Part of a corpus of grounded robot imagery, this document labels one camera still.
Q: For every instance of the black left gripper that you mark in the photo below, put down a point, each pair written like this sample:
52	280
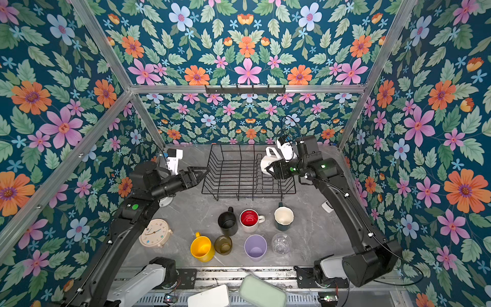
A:
189	179

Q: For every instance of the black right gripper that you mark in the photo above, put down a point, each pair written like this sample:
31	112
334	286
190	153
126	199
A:
277	165

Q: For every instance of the white ceramic mug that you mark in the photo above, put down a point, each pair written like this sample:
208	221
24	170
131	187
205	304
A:
271	155

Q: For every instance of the yellow mug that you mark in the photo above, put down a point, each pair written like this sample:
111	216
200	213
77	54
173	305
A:
202	248

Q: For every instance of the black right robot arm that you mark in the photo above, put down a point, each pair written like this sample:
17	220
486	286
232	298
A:
374	255

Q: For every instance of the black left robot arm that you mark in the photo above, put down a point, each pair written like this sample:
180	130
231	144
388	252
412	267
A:
151	183

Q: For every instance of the small white round timer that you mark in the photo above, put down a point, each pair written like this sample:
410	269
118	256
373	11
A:
165	201

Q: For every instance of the dark green mug cream inside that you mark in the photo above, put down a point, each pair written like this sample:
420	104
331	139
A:
283	217

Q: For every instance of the black mug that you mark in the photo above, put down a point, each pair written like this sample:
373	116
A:
227	222

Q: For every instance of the white mug red inside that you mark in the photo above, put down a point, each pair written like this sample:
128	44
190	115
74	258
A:
250	220

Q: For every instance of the beige alarm clock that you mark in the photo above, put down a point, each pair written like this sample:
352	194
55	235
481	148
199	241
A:
156	234

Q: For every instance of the clear glass tumbler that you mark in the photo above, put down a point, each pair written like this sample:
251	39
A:
281	244

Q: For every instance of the olive green glass tumbler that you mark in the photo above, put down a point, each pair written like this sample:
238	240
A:
223	245

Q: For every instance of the lilac plastic cup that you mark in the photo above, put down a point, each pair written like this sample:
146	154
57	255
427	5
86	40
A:
255	247

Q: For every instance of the pale green rectangular box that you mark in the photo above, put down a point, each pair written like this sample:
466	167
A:
260	293

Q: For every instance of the white rectangular box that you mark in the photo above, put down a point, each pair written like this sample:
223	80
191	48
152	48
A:
216	297

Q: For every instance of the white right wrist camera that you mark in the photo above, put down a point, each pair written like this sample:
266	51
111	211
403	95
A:
285	146

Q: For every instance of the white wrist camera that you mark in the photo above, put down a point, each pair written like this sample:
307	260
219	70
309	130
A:
173	159
285	146

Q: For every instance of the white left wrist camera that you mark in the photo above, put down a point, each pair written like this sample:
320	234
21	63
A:
173	159

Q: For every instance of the black wire dish rack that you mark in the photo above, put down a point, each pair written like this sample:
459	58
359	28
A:
235	173

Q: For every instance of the black wall hook rail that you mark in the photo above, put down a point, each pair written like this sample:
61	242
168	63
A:
238	90

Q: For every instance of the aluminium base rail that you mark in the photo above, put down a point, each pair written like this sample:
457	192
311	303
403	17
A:
284	277

